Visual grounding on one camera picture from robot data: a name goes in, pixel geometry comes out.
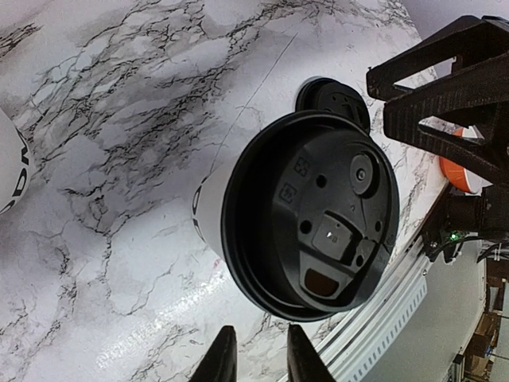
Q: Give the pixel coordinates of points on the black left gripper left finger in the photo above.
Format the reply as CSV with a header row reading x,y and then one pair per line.
x,y
219,363

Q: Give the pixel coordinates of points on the white orange paper cup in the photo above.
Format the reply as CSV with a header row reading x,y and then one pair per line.
x,y
461,178

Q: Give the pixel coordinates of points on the white paper coffee cup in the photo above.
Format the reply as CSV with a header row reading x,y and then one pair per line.
x,y
207,206

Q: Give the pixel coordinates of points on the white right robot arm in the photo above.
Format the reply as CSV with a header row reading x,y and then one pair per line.
x,y
448,95

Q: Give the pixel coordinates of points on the black plastic cup lid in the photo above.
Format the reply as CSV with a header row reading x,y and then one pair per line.
x,y
310,217

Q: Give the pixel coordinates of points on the aluminium front rail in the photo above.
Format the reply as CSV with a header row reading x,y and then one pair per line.
x,y
365,334

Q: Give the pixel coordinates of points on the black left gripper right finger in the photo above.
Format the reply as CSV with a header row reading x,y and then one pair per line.
x,y
303,362

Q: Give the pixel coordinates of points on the stacked white paper cups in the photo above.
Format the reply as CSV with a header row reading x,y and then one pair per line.
x,y
16,163

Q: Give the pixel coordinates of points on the black cup lid stack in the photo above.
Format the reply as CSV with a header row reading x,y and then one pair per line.
x,y
326,94

